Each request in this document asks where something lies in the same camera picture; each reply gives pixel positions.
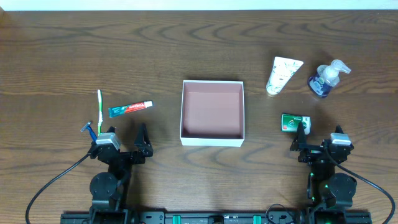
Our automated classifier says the green soap bar package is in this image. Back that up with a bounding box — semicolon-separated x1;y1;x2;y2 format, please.
281;113;312;135

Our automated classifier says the blue hand soap pump bottle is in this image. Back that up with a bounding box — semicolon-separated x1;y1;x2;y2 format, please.
307;59;351;98

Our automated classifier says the white lotion tube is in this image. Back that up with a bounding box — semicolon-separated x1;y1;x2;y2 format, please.
266;57;303;95

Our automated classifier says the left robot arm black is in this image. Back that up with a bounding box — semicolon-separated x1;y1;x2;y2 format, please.
88;124;154;224

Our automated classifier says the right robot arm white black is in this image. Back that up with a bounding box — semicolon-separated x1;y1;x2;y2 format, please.
290;122;357;223

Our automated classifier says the red green toothpaste tube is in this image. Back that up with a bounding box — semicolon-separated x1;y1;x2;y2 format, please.
108;101;153;118

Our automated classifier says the blue disposable razor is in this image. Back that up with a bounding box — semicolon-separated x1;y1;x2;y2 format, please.
81;121;97;142

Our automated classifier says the green white toothbrush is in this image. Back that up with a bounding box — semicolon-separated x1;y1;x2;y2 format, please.
97;89;103;135

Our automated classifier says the white box with pink interior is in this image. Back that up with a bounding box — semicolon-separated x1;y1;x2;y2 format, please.
180;80;245;147

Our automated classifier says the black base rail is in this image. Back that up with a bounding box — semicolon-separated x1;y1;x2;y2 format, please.
60;210;373;224

